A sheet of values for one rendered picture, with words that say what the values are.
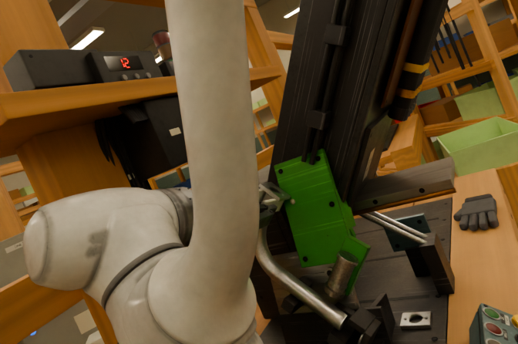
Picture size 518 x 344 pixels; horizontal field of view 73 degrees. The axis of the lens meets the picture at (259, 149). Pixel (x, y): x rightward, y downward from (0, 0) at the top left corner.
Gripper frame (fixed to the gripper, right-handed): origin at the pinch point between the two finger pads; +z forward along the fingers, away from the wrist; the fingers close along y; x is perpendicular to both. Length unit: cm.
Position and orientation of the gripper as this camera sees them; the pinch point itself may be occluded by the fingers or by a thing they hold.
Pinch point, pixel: (264, 200)
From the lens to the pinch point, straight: 69.7
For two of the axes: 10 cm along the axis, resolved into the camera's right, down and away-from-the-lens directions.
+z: 5.7, 0.0, 8.2
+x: -3.9, 8.8, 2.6
